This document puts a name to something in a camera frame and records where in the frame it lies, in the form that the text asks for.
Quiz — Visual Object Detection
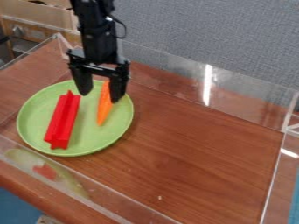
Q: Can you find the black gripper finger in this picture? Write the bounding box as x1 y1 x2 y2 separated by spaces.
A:
109 73 130 103
70 66 94 96

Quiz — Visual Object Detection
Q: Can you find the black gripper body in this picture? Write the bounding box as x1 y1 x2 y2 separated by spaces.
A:
67 48 131 79

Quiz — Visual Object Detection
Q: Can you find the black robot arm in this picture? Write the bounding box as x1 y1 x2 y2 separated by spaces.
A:
67 0 130 103

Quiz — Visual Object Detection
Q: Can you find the orange toy carrot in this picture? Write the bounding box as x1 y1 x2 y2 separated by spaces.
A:
98 80 113 125

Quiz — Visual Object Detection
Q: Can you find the green round plate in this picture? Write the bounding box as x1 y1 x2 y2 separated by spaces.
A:
17 80 135 157

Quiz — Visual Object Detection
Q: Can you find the red star-shaped block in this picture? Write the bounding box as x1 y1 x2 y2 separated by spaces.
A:
43 91 81 150

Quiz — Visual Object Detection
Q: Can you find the wooden shelf unit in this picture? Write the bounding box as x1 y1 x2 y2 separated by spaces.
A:
0 14 86 62

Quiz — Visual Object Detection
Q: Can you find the cardboard box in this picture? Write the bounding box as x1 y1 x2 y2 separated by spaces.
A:
0 0 78 30

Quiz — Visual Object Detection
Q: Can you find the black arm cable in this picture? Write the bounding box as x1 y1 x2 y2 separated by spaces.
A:
105 12 129 40

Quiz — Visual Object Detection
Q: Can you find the clear acrylic enclosure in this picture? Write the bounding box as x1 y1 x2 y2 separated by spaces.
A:
0 35 299 224

